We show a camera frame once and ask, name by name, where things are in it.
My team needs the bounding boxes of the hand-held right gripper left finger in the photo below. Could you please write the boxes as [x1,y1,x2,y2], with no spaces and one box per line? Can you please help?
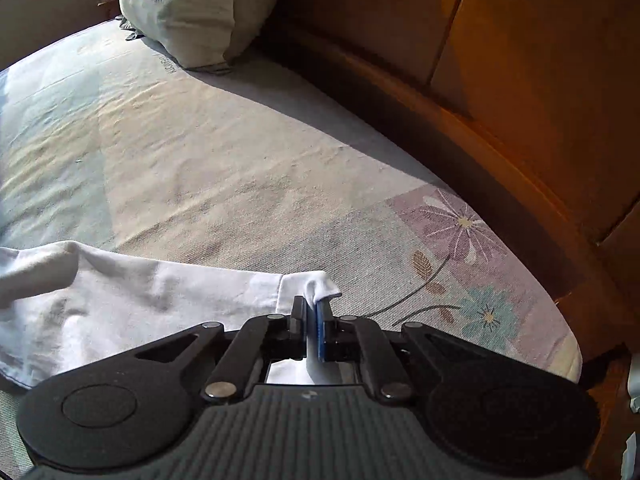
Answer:
[135,296,307,403]

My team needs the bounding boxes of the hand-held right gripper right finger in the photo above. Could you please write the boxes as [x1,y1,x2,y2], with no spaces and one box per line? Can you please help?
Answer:
[313,297,496,406]

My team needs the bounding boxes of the white long-sleeved shirt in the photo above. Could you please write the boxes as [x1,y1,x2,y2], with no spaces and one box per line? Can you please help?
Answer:
[0,240,343,392]

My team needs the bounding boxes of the bed with pastel patterned sheet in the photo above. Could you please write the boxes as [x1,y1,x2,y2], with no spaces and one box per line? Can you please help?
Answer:
[0,20,586,471]

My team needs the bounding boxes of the wooden headboard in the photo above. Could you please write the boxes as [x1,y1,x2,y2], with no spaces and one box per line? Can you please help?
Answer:
[260,0,640,466]

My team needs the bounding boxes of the cream printed pillow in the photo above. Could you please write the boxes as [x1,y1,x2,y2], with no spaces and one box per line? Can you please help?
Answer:
[117,0,292,74]

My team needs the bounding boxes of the grey-blue pillow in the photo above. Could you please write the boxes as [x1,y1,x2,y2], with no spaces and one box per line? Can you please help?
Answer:
[114,14,147,42]

